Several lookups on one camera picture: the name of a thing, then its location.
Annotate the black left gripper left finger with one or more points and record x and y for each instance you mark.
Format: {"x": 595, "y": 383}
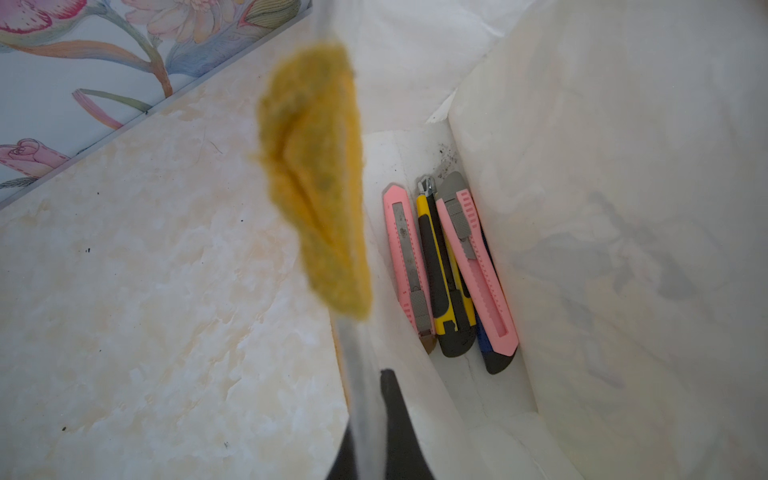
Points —
{"x": 344, "y": 466}

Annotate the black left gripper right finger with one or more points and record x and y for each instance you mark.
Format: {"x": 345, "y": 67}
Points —
{"x": 405, "y": 460}

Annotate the blue utility knife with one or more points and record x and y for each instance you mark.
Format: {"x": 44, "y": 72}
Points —
{"x": 494, "y": 362}

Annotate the yellow black utility knife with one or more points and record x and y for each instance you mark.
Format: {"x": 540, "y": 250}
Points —
{"x": 453, "y": 317}

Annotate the pink utility knife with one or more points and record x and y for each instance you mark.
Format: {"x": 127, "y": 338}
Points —
{"x": 462, "y": 228}
{"x": 408, "y": 265}

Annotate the white canvas pouch yellow handles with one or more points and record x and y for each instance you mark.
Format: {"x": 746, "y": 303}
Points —
{"x": 617, "y": 152}

